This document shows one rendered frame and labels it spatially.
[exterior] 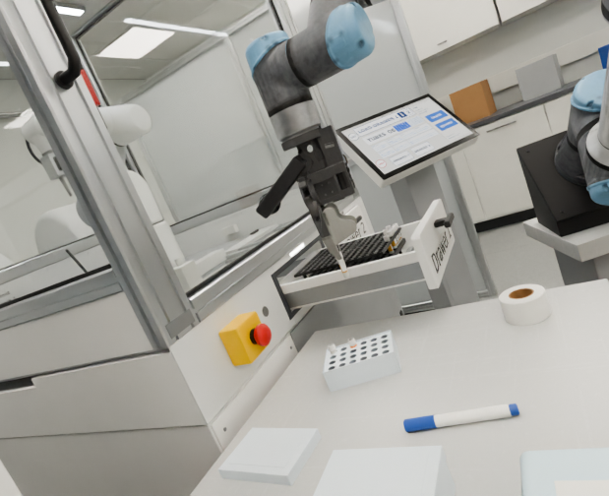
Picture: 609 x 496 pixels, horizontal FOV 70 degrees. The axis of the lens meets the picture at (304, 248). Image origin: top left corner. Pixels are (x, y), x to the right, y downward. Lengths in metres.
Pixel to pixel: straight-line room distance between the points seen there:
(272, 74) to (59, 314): 0.55
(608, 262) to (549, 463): 0.73
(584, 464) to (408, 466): 0.15
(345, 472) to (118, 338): 0.45
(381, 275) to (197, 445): 0.46
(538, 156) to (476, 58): 3.37
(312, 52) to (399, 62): 1.95
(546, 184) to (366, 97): 1.64
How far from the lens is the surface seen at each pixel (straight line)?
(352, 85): 2.66
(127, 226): 0.72
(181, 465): 0.89
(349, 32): 0.64
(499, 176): 3.88
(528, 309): 0.77
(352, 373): 0.75
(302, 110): 0.69
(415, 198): 1.84
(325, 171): 0.69
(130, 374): 0.83
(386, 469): 0.50
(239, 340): 0.78
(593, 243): 1.07
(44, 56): 0.77
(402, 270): 0.86
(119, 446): 0.99
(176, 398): 0.78
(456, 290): 1.98
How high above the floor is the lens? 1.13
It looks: 10 degrees down
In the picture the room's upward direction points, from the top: 22 degrees counter-clockwise
